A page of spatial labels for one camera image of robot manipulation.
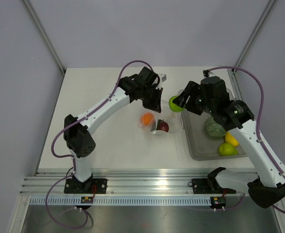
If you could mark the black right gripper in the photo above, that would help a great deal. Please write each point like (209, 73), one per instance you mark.
(192, 88)

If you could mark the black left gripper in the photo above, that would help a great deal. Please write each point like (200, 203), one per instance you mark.
(155, 105)

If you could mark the orange fruit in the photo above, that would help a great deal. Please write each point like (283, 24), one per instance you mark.
(147, 119)

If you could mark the light green apple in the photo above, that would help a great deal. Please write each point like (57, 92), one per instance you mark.
(227, 149)
(176, 104)

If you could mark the clear zip top bag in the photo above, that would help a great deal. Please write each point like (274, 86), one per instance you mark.
(173, 119)

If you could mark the dark green avocado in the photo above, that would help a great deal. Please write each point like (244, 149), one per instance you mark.
(154, 126)

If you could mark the dark red passion fruit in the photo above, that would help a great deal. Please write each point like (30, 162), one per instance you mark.
(162, 126)

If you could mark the green netted melon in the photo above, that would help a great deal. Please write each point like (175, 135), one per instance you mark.
(213, 129)

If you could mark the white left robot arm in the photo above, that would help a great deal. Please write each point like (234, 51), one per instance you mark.
(79, 130)

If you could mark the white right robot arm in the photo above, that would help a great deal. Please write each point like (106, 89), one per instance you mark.
(267, 186)

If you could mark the clear plastic bin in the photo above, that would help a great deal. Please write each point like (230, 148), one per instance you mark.
(200, 145)

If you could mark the yellow fruit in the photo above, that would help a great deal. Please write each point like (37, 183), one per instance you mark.
(231, 140)

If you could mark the right small circuit board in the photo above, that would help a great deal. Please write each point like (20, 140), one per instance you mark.
(218, 202)

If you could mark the small circuit board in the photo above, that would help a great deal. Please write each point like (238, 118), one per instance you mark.
(87, 200)
(218, 202)

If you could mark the left small circuit board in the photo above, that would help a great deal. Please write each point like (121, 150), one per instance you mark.
(87, 200)

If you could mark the right aluminium frame post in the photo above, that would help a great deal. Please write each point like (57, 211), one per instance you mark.
(269, 7)

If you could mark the aluminium frame post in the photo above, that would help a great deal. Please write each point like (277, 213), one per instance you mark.
(269, 7)
(43, 34)

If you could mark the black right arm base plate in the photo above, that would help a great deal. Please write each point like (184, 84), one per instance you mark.
(207, 186)

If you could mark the white slotted cable duct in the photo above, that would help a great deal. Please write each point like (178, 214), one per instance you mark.
(124, 201)

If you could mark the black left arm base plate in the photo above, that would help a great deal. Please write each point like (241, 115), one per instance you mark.
(90, 186)

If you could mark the aluminium table edge rail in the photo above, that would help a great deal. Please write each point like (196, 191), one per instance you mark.
(146, 182)

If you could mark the left aluminium frame post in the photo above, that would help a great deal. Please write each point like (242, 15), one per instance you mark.
(43, 34)

